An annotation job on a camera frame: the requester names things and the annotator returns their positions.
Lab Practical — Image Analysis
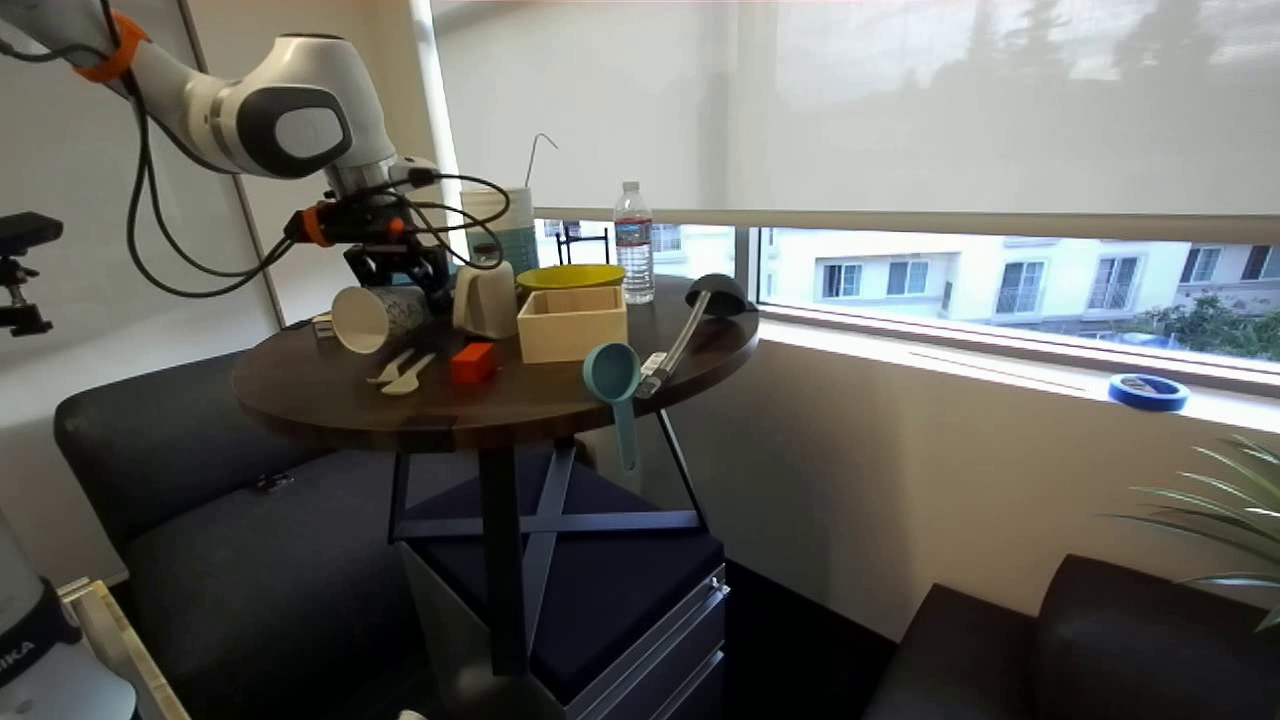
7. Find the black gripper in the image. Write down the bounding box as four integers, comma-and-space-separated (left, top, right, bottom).
323, 190, 454, 316

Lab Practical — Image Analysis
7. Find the printed styrofoam cup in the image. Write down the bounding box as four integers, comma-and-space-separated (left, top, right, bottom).
326, 281, 437, 362

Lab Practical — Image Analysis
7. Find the white plastic fork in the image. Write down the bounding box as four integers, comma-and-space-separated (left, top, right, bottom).
365, 343, 419, 391

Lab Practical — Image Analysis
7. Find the red block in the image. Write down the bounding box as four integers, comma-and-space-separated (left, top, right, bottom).
442, 339, 505, 391

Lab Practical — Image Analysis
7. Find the yellow bowl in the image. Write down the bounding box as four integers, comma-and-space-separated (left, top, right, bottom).
510, 261, 628, 300

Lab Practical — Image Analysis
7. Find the light wooden box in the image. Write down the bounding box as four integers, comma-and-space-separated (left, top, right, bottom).
510, 284, 632, 367

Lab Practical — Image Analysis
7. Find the thin metal rod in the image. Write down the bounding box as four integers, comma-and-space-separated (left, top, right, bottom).
519, 128, 563, 197

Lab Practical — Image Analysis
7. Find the teal plastic scoop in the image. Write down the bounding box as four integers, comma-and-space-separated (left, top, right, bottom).
580, 339, 647, 479

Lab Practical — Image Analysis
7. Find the clear plastic water bottle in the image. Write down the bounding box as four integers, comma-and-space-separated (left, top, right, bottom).
610, 181, 660, 308

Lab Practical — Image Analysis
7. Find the black metal table base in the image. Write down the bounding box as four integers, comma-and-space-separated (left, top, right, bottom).
384, 406, 716, 684

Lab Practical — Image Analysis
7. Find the dark leather sofa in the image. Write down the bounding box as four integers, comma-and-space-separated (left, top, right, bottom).
47, 348, 451, 720
860, 552, 1280, 720

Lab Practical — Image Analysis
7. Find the grey device with black band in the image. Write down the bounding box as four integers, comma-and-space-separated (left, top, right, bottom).
0, 510, 139, 720

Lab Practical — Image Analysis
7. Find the white roller blind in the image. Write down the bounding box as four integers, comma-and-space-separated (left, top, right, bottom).
427, 0, 1280, 249

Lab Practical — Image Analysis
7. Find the blue tape roll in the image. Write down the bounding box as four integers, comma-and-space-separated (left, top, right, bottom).
1105, 367, 1191, 417

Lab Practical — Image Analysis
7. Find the green potted plant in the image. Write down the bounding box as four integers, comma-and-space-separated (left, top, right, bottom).
1118, 428, 1280, 641

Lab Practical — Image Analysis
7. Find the white pitcher with handle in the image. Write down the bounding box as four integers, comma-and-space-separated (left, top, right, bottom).
446, 256, 522, 343

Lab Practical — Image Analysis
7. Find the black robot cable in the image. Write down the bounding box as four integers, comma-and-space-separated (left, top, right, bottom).
118, 75, 319, 303
397, 166, 519, 271

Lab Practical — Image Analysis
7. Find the black camera on stand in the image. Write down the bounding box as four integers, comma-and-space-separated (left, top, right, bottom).
0, 208, 69, 339

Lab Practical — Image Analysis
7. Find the glass window with frame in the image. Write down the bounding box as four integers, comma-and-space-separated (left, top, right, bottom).
531, 212, 1280, 399

